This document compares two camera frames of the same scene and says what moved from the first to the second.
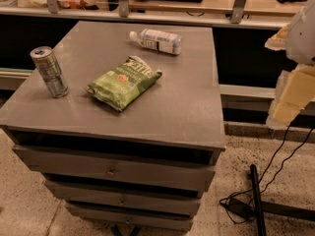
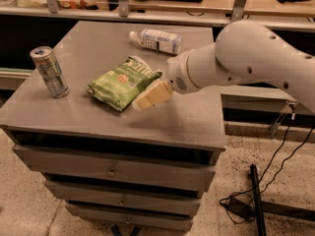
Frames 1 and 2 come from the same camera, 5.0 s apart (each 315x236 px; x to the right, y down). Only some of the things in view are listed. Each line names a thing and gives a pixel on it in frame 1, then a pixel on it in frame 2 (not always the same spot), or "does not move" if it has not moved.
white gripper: x=302 y=38 → x=177 y=73
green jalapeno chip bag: x=122 y=85 does not move
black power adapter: x=240 y=207 does not move
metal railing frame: x=239 y=18 does not move
